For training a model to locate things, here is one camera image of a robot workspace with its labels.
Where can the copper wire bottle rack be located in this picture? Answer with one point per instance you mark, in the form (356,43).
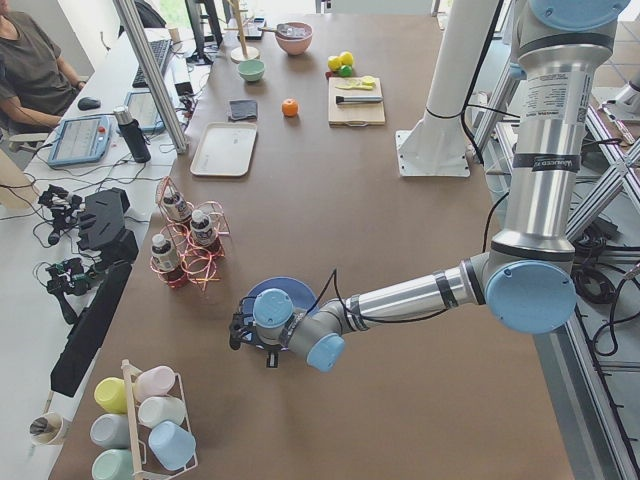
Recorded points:
(199,263)

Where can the metal ice scoop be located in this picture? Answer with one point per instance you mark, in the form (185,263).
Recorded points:
(286,30)

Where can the green bowl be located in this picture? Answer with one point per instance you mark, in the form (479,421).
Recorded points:
(251,70)

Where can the bamboo cutting board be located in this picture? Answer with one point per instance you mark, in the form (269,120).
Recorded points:
(354,115)

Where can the black computer mouse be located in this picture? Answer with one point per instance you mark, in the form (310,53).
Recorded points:
(88,103)

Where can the pink cup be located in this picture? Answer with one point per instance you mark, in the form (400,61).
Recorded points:
(157,381)

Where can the tea bottle front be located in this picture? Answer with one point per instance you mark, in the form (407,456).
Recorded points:
(166,262)

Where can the yellow lemon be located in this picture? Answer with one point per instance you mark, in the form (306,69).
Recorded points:
(346,58)
(334,63)

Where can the orange mandarin fruit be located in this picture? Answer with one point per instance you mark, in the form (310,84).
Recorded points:
(290,107)

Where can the tea bottle back right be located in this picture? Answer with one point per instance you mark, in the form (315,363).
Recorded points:
(203,232)

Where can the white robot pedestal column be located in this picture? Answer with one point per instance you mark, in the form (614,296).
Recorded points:
(467,36)

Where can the yellow plastic knife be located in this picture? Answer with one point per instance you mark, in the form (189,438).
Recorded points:
(343,86)

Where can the black thermos bottle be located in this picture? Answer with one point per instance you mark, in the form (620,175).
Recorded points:
(131,133)

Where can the wooden cup rack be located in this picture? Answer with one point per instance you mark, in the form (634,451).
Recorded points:
(145,463)

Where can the grey cup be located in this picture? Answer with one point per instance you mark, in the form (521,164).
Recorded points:
(111,431)

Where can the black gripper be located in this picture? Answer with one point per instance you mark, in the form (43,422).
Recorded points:
(270,358)

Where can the lemon half upper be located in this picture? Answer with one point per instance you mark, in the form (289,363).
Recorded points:
(368,82)

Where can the seated person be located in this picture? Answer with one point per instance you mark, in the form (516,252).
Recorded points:
(37,84)

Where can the blue round plate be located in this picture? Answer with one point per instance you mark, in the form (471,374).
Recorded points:
(300,293)

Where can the mint green cup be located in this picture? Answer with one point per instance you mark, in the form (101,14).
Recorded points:
(113,464)

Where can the grey folded cloth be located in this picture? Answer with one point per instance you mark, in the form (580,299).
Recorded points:
(245,109)

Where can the wooden cup stand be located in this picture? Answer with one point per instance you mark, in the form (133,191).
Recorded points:
(244,52)

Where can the yellow lemon lower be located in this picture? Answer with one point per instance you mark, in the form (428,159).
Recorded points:
(334,63)

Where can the steel muddler black tip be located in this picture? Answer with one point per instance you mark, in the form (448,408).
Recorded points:
(358,99)

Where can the cream rabbit tray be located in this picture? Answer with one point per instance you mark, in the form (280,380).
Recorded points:
(224,150)

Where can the blue teach pendant near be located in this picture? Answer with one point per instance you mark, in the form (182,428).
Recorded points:
(80,140)

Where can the yellow cup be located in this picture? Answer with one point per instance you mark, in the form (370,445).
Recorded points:
(110,395)

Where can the blue cup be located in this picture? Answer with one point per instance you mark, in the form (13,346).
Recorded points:
(172,445)

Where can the tea bottle back left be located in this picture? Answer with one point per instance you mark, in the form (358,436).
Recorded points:
(175,206)

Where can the yellow lemon upper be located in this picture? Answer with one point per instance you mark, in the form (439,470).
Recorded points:
(346,58)

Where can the blue teach pendant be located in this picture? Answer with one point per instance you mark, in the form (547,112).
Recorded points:
(80,140)
(142,107)

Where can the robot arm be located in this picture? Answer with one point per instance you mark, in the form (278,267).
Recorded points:
(524,277)

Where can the pink bowl with ice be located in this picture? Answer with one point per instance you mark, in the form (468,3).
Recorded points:
(296,46)

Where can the tea bottle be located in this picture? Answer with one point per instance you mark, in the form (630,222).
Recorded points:
(175,206)
(203,232)
(166,262)

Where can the blue teach pendant far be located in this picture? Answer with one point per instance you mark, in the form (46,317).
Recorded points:
(142,107)

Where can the white cup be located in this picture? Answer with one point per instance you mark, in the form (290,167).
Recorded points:
(157,409)

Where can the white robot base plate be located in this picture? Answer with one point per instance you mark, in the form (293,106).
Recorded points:
(429,154)

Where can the green lime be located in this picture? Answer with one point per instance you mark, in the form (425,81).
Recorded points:
(345,71)

